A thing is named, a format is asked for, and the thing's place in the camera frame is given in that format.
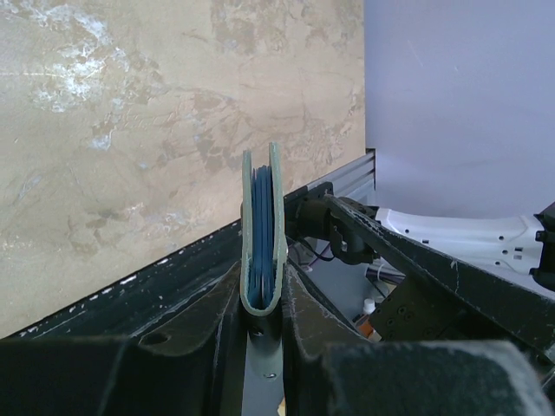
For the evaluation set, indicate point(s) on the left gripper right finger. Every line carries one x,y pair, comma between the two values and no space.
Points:
330,369

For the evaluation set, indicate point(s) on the aluminium frame rail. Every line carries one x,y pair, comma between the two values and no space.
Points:
355,180

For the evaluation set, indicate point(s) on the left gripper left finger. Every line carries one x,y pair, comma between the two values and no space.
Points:
192,365

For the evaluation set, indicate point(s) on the blue credit cards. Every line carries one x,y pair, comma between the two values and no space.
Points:
261,284

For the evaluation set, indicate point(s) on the sage green card holder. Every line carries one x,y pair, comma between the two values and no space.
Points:
280,248

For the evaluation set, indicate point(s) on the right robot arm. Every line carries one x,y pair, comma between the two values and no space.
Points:
451,254

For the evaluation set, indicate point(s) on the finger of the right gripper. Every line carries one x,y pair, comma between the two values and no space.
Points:
522,312

